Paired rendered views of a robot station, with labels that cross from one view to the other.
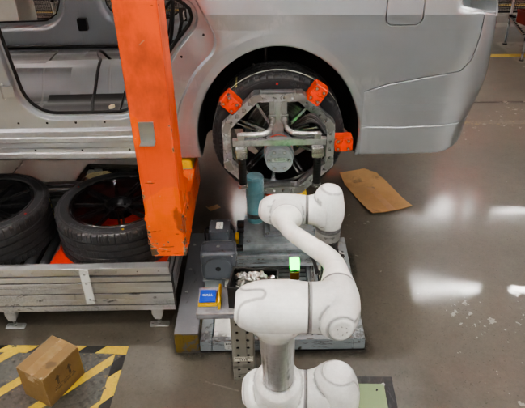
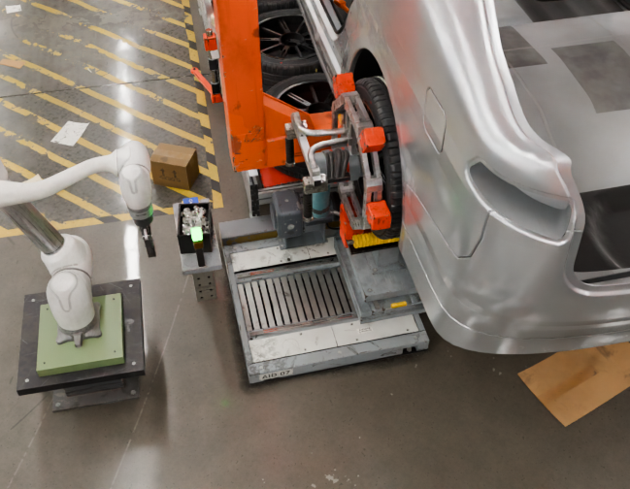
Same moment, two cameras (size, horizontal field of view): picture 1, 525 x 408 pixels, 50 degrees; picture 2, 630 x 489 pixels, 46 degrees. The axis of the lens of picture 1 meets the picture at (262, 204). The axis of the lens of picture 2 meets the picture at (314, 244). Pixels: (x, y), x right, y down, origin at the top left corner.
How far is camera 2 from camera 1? 2.99 m
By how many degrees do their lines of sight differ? 58
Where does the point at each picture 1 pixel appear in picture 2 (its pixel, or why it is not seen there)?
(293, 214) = (110, 161)
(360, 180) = (609, 354)
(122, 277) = not seen: hidden behind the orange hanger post
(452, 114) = (448, 303)
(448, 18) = (455, 175)
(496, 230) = not seen: outside the picture
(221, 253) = (276, 206)
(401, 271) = (398, 417)
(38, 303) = not seen: hidden behind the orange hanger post
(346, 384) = (50, 290)
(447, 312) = (330, 471)
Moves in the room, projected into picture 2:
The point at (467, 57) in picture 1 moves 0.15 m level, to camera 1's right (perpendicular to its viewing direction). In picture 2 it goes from (464, 247) to (484, 285)
